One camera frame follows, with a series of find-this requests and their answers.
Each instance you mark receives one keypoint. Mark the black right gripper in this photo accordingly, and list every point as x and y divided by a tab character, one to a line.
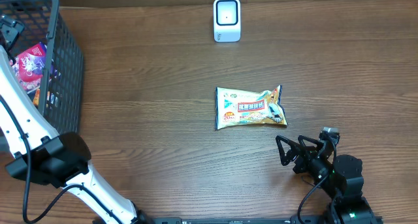
304	159

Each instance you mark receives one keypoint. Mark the gold wet wipes pack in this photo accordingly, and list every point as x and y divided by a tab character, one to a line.
238	107

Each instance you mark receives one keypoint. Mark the small orange box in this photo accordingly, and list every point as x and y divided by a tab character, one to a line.
36	97

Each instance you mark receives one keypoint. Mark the red purple snack packet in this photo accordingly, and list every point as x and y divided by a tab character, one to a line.
29	66

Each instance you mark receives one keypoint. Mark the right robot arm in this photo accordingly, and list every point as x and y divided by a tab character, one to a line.
339	176

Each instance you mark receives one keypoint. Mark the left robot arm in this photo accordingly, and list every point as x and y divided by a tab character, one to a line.
45	157

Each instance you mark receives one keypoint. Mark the white barcode scanner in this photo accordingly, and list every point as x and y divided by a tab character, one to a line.
227	20

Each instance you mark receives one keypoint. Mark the grey plastic mesh basket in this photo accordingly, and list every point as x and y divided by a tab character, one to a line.
63	76

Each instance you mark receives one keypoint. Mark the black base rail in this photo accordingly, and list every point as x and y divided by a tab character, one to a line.
289	220

